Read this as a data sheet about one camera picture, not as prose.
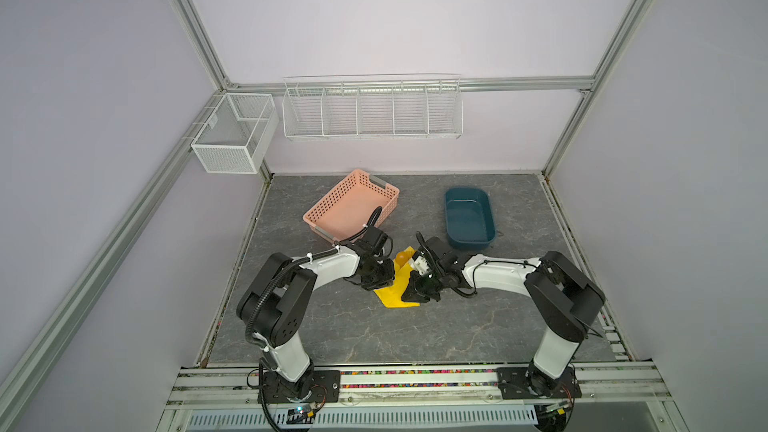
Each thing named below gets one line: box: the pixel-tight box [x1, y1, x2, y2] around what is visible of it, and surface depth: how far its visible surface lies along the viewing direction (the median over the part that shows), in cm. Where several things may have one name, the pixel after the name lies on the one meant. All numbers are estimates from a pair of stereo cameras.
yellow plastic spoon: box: [396, 251, 410, 268], surface depth 98 cm
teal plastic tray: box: [445, 188, 496, 250], surface depth 111 cm
